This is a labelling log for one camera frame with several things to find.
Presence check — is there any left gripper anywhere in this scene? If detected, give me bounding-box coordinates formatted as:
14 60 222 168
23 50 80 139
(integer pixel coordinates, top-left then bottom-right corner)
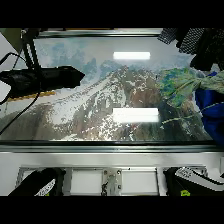
39 65 78 91

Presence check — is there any green patterned shirt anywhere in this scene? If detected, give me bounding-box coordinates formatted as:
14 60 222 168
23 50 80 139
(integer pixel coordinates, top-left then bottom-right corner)
156 67 224 127

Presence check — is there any black white checked garment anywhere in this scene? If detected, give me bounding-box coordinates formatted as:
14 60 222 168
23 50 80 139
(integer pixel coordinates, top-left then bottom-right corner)
156 28 206 55

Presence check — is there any bright blue garment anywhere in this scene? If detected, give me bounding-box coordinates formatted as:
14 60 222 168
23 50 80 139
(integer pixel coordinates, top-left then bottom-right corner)
194 71 224 148

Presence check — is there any black cable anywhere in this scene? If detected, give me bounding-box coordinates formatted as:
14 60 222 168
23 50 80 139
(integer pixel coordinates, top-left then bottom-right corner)
0 90 42 135

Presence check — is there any silver frame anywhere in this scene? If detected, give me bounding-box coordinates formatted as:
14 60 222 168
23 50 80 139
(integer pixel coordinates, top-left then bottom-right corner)
0 145 224 196

